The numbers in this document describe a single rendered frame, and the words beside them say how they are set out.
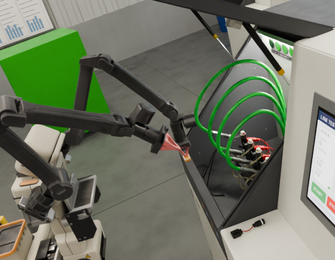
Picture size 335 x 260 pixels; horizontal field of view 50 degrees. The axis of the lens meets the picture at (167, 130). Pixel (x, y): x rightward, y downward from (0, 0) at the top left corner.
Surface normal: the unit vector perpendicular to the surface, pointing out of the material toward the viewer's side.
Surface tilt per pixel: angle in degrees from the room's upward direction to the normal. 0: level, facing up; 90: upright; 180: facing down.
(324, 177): 76
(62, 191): 108
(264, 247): 0
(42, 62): 90
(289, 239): 0
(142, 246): 0
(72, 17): 90
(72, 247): 90
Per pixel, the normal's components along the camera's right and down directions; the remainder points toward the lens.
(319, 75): -0.98, 0.12
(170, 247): -0.28, -0.85
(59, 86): 0.46, 0.29
